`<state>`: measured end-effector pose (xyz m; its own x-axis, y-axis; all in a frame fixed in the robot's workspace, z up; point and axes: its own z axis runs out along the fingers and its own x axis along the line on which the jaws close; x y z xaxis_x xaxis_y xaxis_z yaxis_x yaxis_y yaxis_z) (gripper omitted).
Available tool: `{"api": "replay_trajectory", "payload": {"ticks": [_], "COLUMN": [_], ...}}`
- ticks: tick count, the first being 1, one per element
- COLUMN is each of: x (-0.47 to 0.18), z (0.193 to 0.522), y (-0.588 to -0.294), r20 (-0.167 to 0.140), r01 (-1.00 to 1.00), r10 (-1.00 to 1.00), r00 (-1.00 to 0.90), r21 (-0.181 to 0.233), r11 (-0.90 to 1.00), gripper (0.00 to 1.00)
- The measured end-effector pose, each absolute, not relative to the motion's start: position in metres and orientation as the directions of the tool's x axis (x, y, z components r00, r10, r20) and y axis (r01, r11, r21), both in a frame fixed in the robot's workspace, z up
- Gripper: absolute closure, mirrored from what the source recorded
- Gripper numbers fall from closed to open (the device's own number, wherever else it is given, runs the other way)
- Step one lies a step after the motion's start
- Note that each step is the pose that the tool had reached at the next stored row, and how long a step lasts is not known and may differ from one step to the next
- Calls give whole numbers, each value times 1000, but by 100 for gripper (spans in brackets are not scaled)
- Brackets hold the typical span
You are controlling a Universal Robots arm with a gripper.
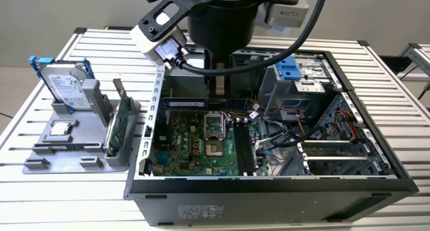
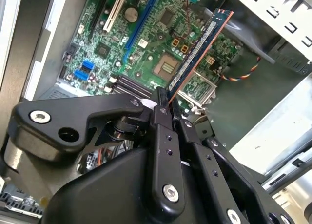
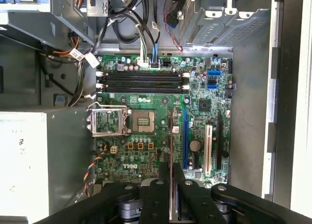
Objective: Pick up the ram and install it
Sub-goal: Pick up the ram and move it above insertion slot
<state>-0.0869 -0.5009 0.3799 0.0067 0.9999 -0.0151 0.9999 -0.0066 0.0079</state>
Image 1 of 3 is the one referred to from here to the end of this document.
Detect dark blue RAM stick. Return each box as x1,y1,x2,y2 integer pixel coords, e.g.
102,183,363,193
33,144,101,150
159,97,255,110

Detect green graphics card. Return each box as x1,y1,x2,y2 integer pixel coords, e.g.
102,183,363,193
102,79,133,156

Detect grey metal drive cage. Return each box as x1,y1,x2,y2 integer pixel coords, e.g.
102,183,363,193
257,53,337,121

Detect grey plastic parts rack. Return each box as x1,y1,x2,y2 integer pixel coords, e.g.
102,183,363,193
21,79,141,175

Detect hard disk in blue carrier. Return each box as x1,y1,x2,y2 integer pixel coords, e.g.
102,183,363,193
28,55,96,113

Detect black RAM slot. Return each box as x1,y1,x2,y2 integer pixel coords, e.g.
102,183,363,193
241,118,257,177
233,118,248,177

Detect green motherboard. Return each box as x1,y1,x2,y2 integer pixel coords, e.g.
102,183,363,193
152,109,271,178

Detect blue VGA port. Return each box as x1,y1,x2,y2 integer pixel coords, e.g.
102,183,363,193
155,151,169,165

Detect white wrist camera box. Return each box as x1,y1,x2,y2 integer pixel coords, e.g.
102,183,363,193
264,1,309,28
129,24,188,68

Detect metal slat side table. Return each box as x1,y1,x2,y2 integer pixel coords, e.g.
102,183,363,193
395,42,430,101

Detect CPU socket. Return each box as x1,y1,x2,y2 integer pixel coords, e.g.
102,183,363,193
204,140,225,158

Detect blue plastic drive latch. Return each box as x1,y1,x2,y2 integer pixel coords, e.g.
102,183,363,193
275,54,301,81

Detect grey metal disk bay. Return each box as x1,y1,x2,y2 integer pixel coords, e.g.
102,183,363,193
296,139,395,177

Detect metal socket cover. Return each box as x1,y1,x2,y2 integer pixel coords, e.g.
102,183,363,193
203,110,225,140

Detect silver CPU chip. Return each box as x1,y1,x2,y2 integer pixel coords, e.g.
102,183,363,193
49,122,72,136

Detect black yellow strip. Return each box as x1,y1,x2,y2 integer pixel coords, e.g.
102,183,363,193
102,26,141,33

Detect black open PC case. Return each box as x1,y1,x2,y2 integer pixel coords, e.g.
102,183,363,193
122,42,419,228

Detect black cable bundle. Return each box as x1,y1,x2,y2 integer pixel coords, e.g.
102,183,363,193
261,125,323,148

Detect thick black camera cable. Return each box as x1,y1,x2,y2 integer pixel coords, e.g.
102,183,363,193
173,0,332,75

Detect black case fan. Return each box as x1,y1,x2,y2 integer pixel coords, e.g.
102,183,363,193
157,89,175,146

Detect black camera bracket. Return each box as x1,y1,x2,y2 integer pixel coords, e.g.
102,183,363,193
137,0,201,43

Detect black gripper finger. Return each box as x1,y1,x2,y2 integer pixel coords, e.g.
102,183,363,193
203,49,233,110

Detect orange red power wires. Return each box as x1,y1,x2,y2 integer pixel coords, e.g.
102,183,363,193
331,110,359,141

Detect grey power supply unit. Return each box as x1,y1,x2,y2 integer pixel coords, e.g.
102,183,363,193
164,53,205,99

